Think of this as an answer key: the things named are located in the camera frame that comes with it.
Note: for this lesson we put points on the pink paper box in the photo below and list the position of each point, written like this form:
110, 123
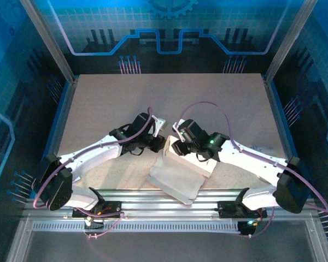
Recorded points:
177, 174

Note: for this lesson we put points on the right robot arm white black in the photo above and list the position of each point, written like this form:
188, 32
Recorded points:
289, 188

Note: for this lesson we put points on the black controller box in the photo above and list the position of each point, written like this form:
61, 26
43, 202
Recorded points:
246, 229

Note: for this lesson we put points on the blue printed sticker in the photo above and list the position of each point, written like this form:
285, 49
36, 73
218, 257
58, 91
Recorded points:
262, 148

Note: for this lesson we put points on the white connector block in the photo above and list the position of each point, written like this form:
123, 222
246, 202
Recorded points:
88, 222

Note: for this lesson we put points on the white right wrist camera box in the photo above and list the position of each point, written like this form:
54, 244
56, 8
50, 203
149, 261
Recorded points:
179, 131

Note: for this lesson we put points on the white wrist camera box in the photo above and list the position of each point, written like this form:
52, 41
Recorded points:
179, 131
160, 124

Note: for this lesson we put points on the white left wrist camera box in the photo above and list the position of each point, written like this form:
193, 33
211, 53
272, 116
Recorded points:
160, 124

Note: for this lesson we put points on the aluminium mounting rail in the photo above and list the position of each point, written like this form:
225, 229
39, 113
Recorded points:
142, 202

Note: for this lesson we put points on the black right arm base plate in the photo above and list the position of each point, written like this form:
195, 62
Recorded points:
224, 210

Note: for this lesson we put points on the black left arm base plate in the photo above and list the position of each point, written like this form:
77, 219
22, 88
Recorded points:
114, 208

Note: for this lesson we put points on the aluminium table side rail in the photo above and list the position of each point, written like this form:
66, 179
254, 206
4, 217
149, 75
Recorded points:
65, 109
276, 109

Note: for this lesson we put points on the aluminium frame post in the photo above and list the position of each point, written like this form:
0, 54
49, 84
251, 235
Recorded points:
49, 41
289, 41

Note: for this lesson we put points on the aluminium lower frame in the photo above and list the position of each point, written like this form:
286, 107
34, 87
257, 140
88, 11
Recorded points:
17, 245

